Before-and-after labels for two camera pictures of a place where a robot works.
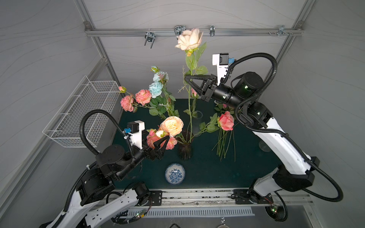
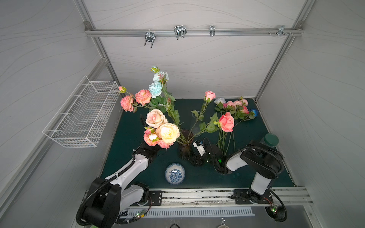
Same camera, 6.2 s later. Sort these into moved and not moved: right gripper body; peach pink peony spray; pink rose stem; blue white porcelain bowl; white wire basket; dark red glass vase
Moved: pink rose stem; right gripper body
Not moved: blue white porcelain bowl; white wire basket; peach pink peony spray; dark red glass vase
